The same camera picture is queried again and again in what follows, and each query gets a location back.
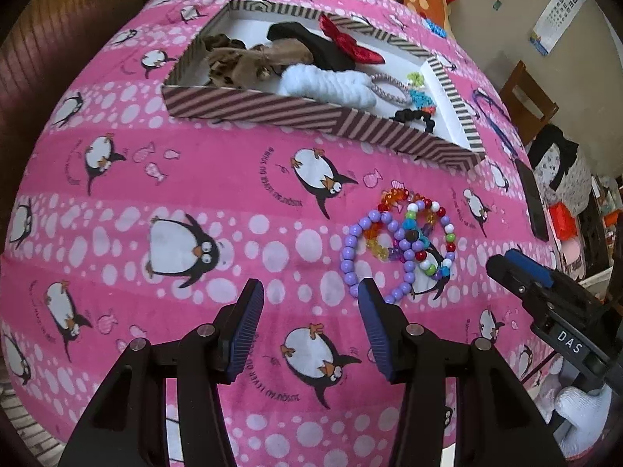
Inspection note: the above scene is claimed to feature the blue lanyard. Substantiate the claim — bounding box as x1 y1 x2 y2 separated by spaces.
471 88 519 159

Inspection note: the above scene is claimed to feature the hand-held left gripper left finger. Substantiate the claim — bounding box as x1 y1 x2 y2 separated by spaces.
58 278 266 467

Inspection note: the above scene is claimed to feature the rainbow crystal bracelet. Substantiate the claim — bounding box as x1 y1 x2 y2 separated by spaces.
365 182 410 261

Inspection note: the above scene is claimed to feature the brown scrunchie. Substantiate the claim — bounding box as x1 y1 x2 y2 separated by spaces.
202 34 249 54

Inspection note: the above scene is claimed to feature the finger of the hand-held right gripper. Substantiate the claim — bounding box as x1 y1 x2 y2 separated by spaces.
505 248 554 289
486 254 533 302

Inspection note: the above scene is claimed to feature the floral cushion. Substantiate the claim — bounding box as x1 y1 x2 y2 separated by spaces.
533 148 592 215

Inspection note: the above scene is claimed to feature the red hair bow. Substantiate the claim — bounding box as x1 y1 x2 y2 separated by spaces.
319 14 385 65

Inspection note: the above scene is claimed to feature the multicolour bead bracelet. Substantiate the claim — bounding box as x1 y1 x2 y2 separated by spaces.
401 197 458 280

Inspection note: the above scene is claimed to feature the wall calendar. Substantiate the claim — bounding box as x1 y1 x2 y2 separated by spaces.
531 0 590 55

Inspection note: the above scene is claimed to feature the pink penguin blanket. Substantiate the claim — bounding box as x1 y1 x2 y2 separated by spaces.
0 0 560 467

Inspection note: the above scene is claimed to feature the thin black hair tie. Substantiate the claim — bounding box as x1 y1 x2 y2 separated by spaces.
393 109 437 132

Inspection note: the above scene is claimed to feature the person's right hand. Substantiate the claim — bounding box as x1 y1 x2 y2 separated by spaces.
538 383 614 455

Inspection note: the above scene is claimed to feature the beige hair bow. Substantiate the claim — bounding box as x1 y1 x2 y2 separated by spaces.
243 39 315 79

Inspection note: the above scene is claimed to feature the white fluffy scrunchie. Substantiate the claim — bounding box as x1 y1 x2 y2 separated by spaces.
278 64 378 108

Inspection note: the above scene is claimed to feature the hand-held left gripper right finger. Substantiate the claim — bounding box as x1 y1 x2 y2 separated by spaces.
357 279 568 467

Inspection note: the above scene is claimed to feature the green blue bead bracelet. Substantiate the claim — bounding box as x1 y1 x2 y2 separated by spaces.
406 72 435 112

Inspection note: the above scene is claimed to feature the purple bead bracelet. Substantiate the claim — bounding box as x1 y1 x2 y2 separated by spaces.
342 209 419 305

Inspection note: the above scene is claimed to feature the red box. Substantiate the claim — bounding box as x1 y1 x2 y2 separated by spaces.
549 203 577 240

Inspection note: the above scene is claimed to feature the striped cardboard box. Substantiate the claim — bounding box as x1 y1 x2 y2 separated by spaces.
162 0 487 172

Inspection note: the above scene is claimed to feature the leopard print scrunchie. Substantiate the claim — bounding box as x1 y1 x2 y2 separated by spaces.
207 56 254 86

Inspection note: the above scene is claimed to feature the wooden chair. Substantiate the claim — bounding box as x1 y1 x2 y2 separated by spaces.
499 60 560 144

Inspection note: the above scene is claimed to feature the black cloth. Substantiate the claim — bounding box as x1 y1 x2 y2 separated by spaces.
528 124 580 190

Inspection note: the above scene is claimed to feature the black phone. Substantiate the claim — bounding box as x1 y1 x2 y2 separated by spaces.
515 160 550 241

